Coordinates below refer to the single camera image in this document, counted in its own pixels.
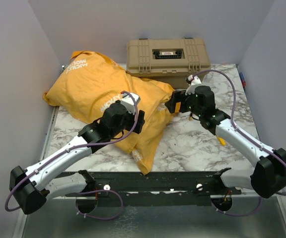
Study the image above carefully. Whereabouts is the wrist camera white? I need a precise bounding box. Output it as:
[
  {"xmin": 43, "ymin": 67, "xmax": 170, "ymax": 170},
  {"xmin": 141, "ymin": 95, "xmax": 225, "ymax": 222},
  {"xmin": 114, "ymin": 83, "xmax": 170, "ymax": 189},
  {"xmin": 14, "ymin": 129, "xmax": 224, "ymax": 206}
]
[
  {"xmin": 185, "ymin": 75, "xmax": 202, "ymax": 95},
  {"xmin": 120, "ymin": 91, "xmax": 141, "ymax": 115}
]

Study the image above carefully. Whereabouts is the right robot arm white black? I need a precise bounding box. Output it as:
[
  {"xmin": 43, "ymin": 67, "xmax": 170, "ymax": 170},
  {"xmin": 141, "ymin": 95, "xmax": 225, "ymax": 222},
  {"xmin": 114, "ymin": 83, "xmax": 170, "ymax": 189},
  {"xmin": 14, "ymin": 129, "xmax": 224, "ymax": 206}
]
[{"xmin": 165, "ymin": 86, "xmax": 286, "ymax": 198}]

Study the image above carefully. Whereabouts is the blue red object at wall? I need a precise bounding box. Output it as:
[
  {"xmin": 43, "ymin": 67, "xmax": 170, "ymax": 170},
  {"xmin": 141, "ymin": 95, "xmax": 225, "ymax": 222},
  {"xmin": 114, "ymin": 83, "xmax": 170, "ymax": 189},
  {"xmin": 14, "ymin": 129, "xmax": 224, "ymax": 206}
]
[{"xmin": 239, "ymin": 72, "xmax": 246, "ymax": 91}]

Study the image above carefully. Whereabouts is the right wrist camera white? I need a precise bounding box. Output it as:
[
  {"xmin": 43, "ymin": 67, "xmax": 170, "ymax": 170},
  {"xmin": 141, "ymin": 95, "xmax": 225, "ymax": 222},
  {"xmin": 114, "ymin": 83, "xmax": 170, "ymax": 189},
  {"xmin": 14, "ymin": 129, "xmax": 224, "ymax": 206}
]
[{"xmin": 185, "ymin": 75, "xmax": 202, "ymax": 95}]

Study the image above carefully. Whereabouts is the tan plastic toolbox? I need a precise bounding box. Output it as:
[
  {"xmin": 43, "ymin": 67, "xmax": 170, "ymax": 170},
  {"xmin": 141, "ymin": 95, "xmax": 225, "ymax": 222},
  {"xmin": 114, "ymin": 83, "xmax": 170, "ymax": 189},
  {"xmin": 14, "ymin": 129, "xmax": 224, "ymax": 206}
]
[{"xmin": 127, "ymin": 38, "xmax": 211, "ymax": 89}]

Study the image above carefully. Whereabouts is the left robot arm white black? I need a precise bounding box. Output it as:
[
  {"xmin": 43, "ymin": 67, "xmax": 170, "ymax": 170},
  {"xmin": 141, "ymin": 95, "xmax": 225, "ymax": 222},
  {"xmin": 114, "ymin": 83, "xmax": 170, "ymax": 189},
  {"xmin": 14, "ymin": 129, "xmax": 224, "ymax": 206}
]
[{"xmin": 9, "ymin": 99, "xmax": 144, "ymax": 215}]

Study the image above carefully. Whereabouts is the yellow handled screwdriver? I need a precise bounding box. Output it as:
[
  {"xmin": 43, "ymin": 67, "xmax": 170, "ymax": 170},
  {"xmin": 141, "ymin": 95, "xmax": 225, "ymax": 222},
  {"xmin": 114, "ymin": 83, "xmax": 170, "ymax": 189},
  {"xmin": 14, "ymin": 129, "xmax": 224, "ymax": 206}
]
[{"xmin": 217, "ymin": 136, "xmax": 226, "ymax": 146}]

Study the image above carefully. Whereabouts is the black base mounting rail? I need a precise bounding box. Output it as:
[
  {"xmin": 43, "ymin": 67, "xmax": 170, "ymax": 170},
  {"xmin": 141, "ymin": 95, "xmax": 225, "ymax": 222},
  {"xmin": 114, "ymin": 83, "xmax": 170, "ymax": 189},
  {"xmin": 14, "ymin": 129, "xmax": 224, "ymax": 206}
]
[{"xmin": 78, "ymin": 169, "xmax": 241, "ymax": 206}]

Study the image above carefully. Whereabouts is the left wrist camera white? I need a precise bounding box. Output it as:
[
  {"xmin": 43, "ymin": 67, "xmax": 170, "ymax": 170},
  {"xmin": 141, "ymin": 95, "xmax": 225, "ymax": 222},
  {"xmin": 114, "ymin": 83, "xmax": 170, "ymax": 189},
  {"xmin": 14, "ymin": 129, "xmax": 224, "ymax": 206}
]
[{"xmin": 120, "ymin": 91, "xmax": 141, "ymax": 115}]

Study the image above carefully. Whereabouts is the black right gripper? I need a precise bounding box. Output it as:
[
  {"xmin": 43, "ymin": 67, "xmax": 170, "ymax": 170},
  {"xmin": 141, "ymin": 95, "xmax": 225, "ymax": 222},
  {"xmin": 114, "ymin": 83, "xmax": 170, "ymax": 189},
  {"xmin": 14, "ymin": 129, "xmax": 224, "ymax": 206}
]
[{"xmin": 164, "ymin": 90, "xmax": 203, "ymax": 117}]

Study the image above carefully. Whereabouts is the orange Mickey Mouse pillowcase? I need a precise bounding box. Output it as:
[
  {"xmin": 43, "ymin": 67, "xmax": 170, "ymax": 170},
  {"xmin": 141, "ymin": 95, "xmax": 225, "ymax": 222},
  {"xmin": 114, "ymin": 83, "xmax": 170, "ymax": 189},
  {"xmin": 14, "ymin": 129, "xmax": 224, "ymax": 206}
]
[{"xmin": 43, "ymin": 51, "xmax": 174, "ymax": 175}]

